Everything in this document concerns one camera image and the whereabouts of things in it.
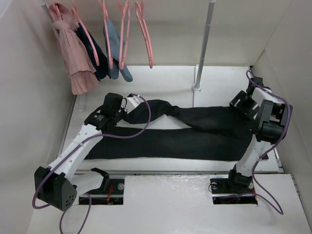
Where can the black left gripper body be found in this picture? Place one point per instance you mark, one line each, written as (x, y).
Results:
(118, 115)

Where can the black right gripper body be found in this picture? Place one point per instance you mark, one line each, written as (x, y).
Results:
(245, 104)

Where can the black trousers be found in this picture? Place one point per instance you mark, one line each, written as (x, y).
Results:
(213, 133)

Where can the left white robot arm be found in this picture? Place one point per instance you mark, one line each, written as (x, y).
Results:
(57, 184)

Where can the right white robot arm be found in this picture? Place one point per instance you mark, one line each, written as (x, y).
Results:
(270, 116)

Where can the pink hanger with denim garment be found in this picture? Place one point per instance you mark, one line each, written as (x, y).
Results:
(105, 18)

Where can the pink pleated garment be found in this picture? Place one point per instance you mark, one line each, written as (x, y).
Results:
(78, 65)

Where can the light blue denim garment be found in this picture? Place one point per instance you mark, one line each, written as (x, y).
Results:
(114, 40)

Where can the grey metal rack pole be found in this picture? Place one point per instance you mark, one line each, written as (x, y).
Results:
(206, 31)

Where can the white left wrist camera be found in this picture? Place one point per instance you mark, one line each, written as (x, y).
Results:
(132, 102)

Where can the metal rail at table front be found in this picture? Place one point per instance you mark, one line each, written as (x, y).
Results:
(134, 172)

